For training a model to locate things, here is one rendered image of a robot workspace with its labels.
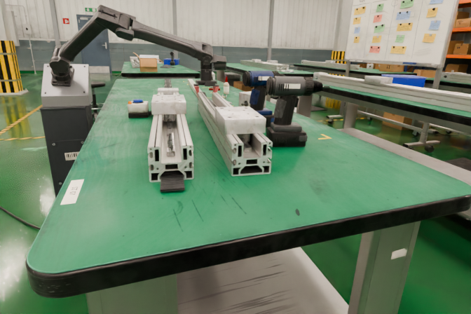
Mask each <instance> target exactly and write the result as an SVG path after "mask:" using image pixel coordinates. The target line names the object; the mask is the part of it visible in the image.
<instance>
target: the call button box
mask: <svg viewBox="0 0 471 314"><path fill-rule="evenodd" d="M131 102H132V104H128V118H148V116H149V115H152V113H151V111H149V102H148V101H143V102H133V101H131Z"/></svg>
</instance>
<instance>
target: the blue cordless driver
mask: <svg viewBox="0 0 471 314"><path fill-rule="evenodd" d="M269 76H272V77H274V76H285V75H284V74H280V73H278V71H245V72H244V73H243V84H244V85H245V86H249V87H254V88H253V89H252V92H251V95H250V107H251V108H252V109H253V110H255V111H256V112H258V113H259V114H261V115H262V116H263V117H264V118H266V128H267V127H270V126H271V123H272V122H273V121H274V118H275V117H274V115H273V112H272V111H271V110H270V109H267V108H264V102H265V97H266V95H267V94H268V93H267V92H266V82H267V79H268V78H269Z"/></svg>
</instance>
